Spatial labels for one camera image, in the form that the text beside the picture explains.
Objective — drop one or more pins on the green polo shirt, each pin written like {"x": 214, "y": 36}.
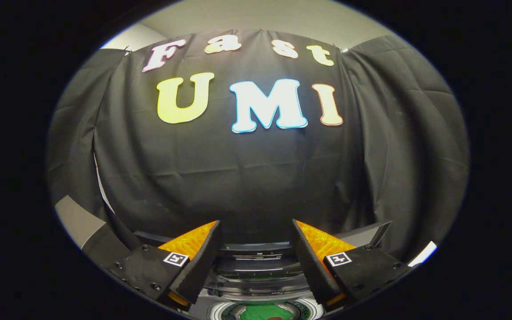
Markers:
{"x": 265, "y": 312}

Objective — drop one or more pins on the black backdrop cloth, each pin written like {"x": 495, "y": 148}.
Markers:
{"x": 247, "y": 178}

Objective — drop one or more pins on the white paper sheet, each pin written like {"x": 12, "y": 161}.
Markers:
{"x": 424, "y": 253}

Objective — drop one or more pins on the grey cabinet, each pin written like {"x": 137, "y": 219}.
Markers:
{"x": 76, "y": 220}

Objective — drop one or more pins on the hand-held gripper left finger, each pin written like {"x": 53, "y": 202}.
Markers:
{"x": 200, "y": 266}

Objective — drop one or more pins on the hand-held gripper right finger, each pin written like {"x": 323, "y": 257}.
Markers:
{"x": 311, "y": 266}

